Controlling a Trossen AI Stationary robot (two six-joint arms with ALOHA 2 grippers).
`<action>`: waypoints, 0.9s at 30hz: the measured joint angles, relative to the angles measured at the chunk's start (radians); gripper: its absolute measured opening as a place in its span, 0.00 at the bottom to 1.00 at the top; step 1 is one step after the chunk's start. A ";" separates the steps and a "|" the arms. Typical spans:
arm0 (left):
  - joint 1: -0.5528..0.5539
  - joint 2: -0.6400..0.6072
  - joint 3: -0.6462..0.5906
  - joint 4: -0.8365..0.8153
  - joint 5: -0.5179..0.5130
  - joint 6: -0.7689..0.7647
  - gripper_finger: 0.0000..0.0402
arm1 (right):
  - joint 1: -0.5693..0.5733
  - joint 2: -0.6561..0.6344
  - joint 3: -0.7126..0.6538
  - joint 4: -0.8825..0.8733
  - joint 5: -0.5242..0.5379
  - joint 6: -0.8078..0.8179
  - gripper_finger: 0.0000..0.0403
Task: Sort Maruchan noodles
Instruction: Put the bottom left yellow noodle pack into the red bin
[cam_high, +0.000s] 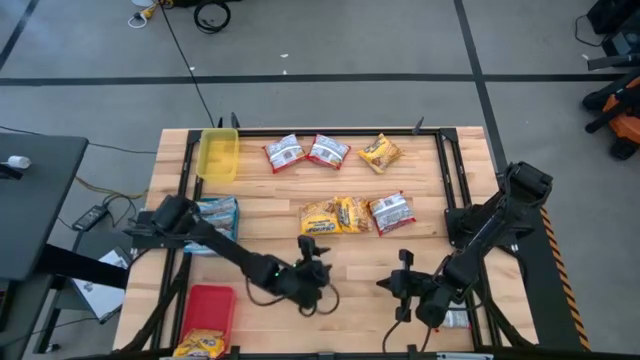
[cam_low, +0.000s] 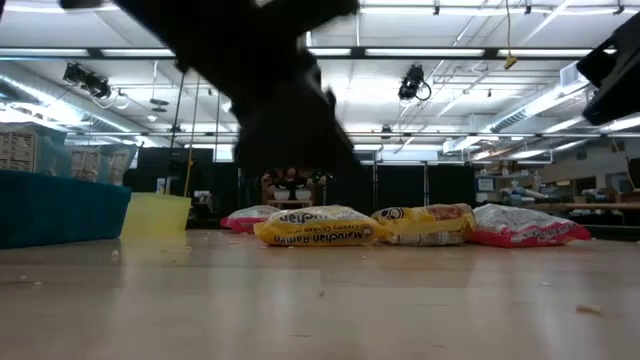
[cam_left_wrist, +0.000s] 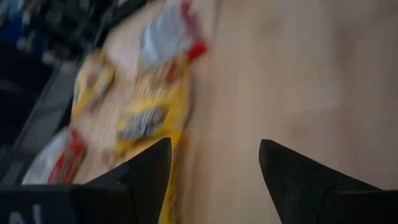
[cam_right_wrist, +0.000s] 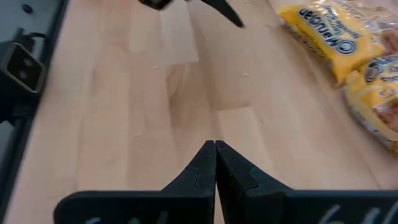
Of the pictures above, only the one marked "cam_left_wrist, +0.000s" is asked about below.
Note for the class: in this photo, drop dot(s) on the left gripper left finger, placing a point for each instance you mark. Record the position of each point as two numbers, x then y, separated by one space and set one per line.
146 186

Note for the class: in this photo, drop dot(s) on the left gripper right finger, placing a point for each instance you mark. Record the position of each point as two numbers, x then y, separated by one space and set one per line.
295 186

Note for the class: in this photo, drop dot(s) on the yellow Maruchan noodle pack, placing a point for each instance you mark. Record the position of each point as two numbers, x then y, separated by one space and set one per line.
146 124
93 87

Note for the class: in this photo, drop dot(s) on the red Maruchan noodle pack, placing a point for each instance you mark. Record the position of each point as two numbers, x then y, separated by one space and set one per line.
164 37
62 161

